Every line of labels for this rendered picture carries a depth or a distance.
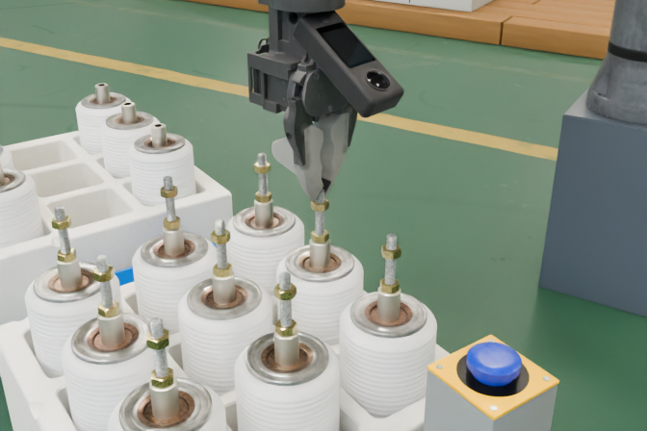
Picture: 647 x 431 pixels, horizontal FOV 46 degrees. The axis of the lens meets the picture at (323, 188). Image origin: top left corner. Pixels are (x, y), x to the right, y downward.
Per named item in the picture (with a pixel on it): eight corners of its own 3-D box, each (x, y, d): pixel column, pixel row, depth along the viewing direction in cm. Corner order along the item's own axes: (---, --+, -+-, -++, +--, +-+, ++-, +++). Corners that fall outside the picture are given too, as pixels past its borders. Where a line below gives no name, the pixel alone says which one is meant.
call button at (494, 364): (491, 354, 61) (493, 333, 60) (530, 382, 58) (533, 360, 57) (453, 373, 58) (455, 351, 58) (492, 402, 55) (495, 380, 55)
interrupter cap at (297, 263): (359, 282, 81) (359, 276, 81) (288, 287, 81) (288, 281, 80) (349, 246, 88) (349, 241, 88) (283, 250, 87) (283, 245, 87)
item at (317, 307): (366, 418, 88) (370, 285, 80) (282, 424, 87) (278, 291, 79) (353, 365, 97) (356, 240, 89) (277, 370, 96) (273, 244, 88)
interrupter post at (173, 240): (160, 256, 86) (158, 231, 85) (168, 246, 88) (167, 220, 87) (180, 259, 86) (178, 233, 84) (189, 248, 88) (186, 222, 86)
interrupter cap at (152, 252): (129, 266, 84) (128, 260, 84) (157, 233, 91) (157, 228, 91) (194, 273, 83) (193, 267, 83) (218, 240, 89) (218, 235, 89)
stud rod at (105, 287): (107, 323, 72) (97, 253, 69) (117, 323, 72) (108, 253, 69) (104, 329, 71) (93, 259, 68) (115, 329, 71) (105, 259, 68)
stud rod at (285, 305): (294, 346, 69) (293, 274, 65) (285, 350, 68) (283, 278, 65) (288, 341, 69) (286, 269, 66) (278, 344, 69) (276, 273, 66)
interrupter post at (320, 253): (332, 270, 83) (332, 244, 82) (310, 272, 83) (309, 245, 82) (329, 260, 85) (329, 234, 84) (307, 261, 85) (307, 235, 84)
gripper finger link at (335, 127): (310, 173, 86) (307, 95, 82) (349, 190, 82) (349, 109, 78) (290, 183, 84) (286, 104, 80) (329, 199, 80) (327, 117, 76)
